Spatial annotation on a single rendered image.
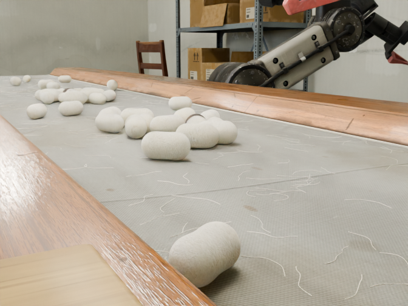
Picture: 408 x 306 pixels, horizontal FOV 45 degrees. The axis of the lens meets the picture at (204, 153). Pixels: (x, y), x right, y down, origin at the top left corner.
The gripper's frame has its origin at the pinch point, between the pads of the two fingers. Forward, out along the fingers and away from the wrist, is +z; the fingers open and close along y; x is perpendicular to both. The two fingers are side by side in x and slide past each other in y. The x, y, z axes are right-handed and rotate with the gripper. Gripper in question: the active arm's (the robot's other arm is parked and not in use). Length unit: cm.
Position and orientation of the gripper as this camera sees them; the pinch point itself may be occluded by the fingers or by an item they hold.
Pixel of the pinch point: (291, 5)
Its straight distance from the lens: 55.5
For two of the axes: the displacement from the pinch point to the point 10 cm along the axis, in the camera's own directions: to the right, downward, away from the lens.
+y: 4.6, 2.0, -8.6
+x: 5.5, 7.0, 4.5
